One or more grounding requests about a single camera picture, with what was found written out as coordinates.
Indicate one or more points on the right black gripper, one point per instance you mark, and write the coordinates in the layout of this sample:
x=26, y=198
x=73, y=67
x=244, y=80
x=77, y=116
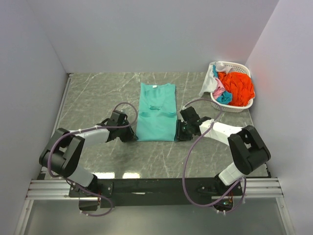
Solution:
x=179, y=134

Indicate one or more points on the orange t shirt in basket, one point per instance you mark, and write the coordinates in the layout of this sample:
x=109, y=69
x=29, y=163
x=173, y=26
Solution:
x=240, y=85

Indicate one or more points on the white laundry basket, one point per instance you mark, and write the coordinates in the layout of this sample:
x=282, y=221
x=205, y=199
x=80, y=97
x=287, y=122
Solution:
x=235, y=67

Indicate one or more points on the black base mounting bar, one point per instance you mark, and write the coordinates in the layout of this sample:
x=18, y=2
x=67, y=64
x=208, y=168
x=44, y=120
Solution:
x=108, y=193

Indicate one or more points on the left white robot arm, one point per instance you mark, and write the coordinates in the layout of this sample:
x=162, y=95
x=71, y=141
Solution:
x=63, y=151

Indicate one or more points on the pink cloth in basket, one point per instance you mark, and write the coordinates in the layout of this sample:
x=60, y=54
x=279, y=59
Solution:
x=219, y=89

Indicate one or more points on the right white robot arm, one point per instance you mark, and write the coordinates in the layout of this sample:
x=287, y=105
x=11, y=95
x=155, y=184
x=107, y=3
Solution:
x=247, y=148

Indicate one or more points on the blue cloth in basket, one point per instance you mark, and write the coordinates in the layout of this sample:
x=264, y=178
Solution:
x=226, y=97

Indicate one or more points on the aluminium rail frame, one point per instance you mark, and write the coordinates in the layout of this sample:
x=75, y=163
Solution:
x=46, y=188

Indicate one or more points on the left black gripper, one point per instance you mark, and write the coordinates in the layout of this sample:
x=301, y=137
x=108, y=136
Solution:
x=131, y=136

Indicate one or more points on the white cloth in basket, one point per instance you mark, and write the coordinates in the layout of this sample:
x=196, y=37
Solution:
x=210, y=83

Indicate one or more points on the teal t shirt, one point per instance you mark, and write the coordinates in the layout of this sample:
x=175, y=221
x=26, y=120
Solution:
x=157, y=113

